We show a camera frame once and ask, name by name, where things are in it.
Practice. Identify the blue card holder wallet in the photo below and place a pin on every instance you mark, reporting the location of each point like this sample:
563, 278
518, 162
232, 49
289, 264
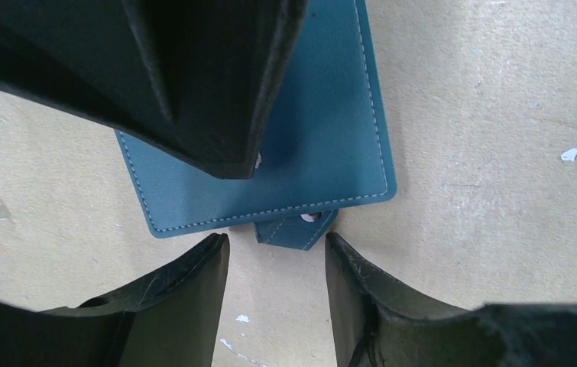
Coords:
325, 147

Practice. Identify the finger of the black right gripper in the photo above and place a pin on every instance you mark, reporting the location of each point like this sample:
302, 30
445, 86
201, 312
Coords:
195, 79

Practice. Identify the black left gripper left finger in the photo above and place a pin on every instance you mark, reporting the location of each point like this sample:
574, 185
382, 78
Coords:
168, 317

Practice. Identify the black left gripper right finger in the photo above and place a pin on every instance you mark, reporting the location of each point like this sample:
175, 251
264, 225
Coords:
378, 320

